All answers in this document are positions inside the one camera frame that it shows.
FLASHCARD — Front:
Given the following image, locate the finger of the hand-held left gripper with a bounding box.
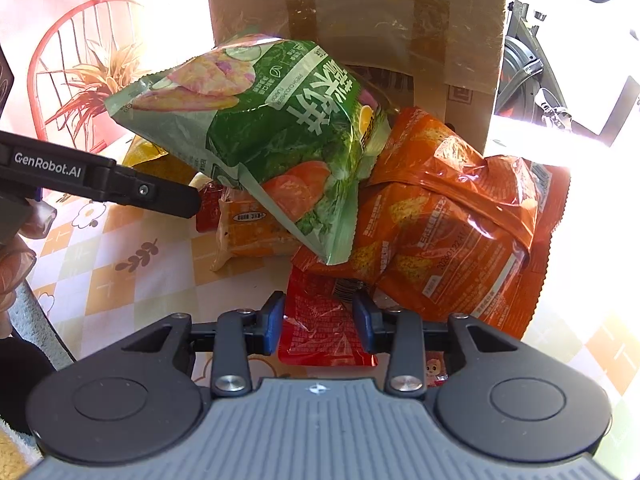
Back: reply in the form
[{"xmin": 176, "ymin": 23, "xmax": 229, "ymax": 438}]
[{"xmin": 101, "ymin": 166, "xmax": 202, "ymax": 220}]

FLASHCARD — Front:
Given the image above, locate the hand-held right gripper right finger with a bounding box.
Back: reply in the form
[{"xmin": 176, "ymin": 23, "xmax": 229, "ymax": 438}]
[{"xmin": 351, "ymin": 290, "xmax": 521, "ymax": 398}]

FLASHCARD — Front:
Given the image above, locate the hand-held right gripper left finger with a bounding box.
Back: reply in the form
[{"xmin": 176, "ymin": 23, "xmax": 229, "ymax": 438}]
[{"xmin": 120, "ymin": 290, "xmax": 286, "ymax": 398}]

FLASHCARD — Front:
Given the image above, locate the red snack packet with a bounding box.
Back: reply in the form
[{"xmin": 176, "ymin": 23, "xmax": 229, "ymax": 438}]
[{"xmin": 277, "ymin": 265, "xmax": 378, "ymax": 367}]

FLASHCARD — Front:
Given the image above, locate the large orange snack bag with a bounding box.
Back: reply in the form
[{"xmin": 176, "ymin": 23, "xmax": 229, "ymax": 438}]
[{"xmin": 290, "ymin": 106, "xmax": 573, "ymax": 341}]

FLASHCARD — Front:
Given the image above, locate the green chip bag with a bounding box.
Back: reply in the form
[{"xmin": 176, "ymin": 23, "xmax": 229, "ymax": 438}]
[{"xmin": 104, "ymin": 35, "xmax": 393, "ymax": 267}]

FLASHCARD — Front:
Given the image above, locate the cardboard box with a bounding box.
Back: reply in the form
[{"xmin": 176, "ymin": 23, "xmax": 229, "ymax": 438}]
[{"xmin": 205, "ymin": 0, "xmax": 512, "ymax": 157}]

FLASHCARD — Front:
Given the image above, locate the person's left hand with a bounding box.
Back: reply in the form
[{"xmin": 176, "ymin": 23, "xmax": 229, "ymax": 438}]
[{"xmin": 0, "ymin": 199, "xmax": 58, "ymax": 339}]

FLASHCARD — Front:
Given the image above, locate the yellow snack packet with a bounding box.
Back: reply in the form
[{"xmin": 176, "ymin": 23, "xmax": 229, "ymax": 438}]
[{"xmin": 121, "ymin": 135, "xmax": 198, "ymax": 186}]

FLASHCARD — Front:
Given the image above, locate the small red packet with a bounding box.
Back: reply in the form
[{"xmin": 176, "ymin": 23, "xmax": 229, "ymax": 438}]
[{"xmin": 195, "ymin": 182, "xmax": 226, "ymax": 233}]

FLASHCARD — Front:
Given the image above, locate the orange yellow biscuit packet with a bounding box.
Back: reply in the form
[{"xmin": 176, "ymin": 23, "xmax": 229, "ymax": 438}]
[{"xmin": 210, "ymin": 195, "xmax": 306, "ymax": 272}]

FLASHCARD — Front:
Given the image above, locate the printed curtain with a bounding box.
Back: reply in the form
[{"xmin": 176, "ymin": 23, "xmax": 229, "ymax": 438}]
[{"xmin": 0, "ymin": 0, "xmax": 211, "ymax": 156}]

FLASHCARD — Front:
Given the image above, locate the grey cloth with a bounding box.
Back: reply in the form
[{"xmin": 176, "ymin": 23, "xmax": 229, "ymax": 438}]
[{"xmin": 10, "ymin": 280, "xmax": 77, "ymax": 372}]

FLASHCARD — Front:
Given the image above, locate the black exercise bike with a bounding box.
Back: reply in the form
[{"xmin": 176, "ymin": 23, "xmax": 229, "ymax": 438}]
[{"xmin": 492, "ymin": 0, "xmax": 640, "ymax": 148}]

